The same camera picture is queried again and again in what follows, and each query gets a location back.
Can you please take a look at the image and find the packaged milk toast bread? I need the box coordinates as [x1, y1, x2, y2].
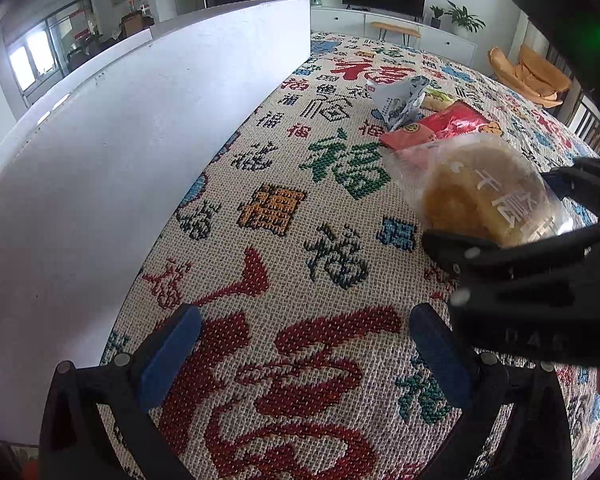
[382, 132, 574, 247]

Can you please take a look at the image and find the blue white snack bag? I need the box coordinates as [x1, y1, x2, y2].
[370, 76, 430, 132]

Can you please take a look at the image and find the dark wooden chair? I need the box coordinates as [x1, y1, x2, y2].
[569, 93, 600, 155]

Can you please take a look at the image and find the orange lounge chair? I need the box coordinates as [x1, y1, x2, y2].
[488, 44, 571, 108]

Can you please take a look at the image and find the red snack packet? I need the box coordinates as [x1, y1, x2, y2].
[379, 101, 490, 151]

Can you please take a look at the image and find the yellow green snack packet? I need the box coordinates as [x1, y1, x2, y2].
[422, 88, 456, 113]

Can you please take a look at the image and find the patterned woven tablecloth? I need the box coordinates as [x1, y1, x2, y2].
[104, 32, 590, 479]

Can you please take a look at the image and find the potted green plant right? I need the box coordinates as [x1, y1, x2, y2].
[445, 0, 486, 34]

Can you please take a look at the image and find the white tv cabinet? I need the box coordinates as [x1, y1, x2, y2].
[311, 6, 477, 66]

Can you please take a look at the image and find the white cardboard box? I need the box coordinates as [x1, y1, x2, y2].
[0, 0, 310, 444]

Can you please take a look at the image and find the wooden bench stool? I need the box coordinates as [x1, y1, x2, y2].
[370, 22, 422, 47]

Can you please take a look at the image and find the dining table with chairs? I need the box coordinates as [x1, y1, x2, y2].
[66, 11, 156, 72]

